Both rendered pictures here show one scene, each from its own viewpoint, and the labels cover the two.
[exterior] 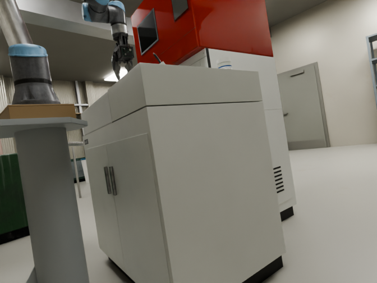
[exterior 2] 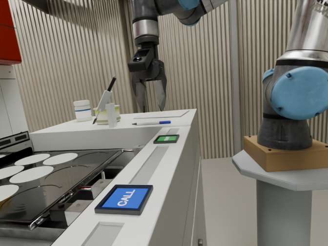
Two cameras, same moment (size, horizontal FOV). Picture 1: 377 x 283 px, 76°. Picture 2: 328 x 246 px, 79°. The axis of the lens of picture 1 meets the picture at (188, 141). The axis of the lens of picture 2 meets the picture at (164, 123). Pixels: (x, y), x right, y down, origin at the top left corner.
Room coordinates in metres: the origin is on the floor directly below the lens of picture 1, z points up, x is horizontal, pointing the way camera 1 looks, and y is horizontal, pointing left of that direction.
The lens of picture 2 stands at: (1.55, 0.74, 1.10)
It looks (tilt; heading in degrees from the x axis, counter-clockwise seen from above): 11 degrees down; 229
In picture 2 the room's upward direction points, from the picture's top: 6 degrees counter-clockwise
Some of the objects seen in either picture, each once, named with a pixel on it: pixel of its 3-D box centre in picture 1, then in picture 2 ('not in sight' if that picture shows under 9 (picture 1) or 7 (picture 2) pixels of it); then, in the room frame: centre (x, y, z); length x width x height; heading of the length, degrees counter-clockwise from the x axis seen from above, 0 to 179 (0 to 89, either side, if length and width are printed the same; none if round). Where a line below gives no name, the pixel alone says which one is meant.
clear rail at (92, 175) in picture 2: not in sight; (93, 174); (1.39, 0.26, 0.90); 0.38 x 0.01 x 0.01; 36
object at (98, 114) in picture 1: (102, 116); (158, 193); (1.34, 0.45, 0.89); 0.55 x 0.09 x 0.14; 36
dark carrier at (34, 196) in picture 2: not in sight; (32, 174); (1.50, 0.12, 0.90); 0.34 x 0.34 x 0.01; 36
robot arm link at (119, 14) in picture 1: (116, 15); (144, 4); (1.15, 0.25, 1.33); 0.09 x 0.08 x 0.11; 118
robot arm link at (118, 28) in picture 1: (120, 32); (145, 32); (1.16, 0.24, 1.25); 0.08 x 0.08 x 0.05
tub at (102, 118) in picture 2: not in sight; (107, 114); (1.19, -0.03, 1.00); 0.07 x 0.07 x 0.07; 28
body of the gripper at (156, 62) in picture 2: (122, 48); (149, 61); (1.16, 0.24, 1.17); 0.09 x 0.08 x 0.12; 36
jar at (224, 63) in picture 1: (224, 68); (83, 110); (1.21, -0.24, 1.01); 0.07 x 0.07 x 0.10
